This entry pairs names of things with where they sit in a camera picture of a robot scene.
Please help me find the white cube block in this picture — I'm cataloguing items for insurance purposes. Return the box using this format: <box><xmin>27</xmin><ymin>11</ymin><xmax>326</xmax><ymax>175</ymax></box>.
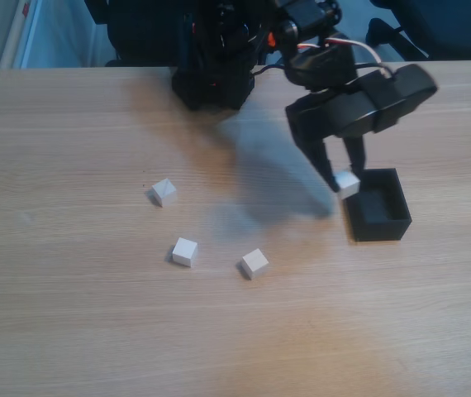
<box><xmin>150</xmin><ymin>177</ymin><xmax>178</xmax><ymax>208</ymax></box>
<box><xmin>240</xmin><ymin>247</ymin><xmax>270</xmax><ymax>281</ymax></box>
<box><xmin>172</xmin><ymin>237</ymin><xmax>199</xmax><ymax>268</ymax></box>
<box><xmin>334</xmin><ymin>170</ymin><xmax>361</xmax><ymax>201</ymax></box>

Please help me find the white panel with red mark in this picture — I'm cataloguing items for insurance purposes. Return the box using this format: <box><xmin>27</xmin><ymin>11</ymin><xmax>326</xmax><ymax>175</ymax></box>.
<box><xmin>0</xmin><ymin>0</ymin><xmax>42</xmax><ymax>69</ymax></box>

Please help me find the black open box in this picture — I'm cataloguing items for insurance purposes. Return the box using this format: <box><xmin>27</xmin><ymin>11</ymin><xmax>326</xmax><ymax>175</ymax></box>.
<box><xmin>342</xmin><ymin>167</ymin><xmax>413</xmax><ymax>243</ymax></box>

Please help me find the white servo cable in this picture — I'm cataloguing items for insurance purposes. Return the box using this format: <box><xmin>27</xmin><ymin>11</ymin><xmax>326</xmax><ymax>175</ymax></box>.
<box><xmin>295</xmin><ymin>36</ymin><xmax>396</xmax><ymax>79</ymax></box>

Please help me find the dark blue office chair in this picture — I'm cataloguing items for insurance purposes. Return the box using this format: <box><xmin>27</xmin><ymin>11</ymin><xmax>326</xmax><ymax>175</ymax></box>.
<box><xmin>365</xmin><ymin>0</ymin><xmax>471</xmax><ymax>62</ymax></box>

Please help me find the black oval camera box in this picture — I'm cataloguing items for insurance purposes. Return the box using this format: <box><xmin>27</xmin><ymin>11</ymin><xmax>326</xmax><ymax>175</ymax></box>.
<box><xmin>325</xmin><ymin>63</ymin><xmax>439</xmax><ymax>140</ymax></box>

